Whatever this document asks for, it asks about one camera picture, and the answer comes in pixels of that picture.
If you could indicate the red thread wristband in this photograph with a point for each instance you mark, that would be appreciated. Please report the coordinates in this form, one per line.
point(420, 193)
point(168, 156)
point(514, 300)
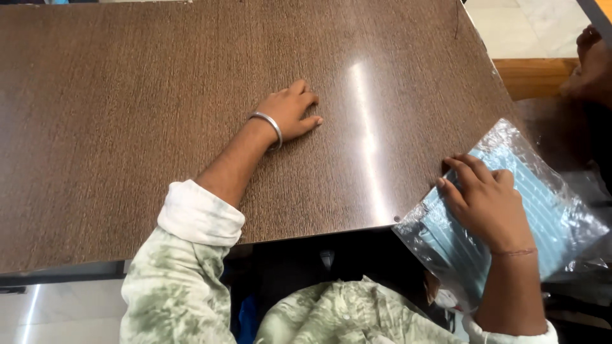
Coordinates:
point(514, 252)

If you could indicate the crumpled clear plastic bag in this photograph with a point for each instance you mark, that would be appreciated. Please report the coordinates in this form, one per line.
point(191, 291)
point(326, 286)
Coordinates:
point(593, 191)

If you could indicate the light blue striped garment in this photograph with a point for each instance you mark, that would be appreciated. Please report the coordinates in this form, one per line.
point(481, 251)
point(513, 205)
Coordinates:
point(550, 215)

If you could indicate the green tie-dye shirt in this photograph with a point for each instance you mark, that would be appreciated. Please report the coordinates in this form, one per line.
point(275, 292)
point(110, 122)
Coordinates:
point(177, 286)

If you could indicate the dark metal bar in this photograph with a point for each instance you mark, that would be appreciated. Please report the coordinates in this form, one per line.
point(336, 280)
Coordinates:
point(597, 16)

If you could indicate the black table frame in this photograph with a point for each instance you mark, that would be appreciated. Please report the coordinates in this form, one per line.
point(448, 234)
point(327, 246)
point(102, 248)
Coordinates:
point(62, 272)

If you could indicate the clear plastic garment bag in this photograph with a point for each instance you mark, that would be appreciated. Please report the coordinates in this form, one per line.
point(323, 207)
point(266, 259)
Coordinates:
point(569, 210)

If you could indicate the wooden bench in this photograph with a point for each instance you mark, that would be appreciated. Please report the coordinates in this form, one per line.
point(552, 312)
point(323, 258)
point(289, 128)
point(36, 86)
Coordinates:
point(530, 76)

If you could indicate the person's left hand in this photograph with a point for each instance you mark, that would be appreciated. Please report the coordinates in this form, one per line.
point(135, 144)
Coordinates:
point(287, 112)

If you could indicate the person's right hand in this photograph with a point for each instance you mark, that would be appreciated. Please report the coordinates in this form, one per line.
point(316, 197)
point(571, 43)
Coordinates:
point(487, 205)

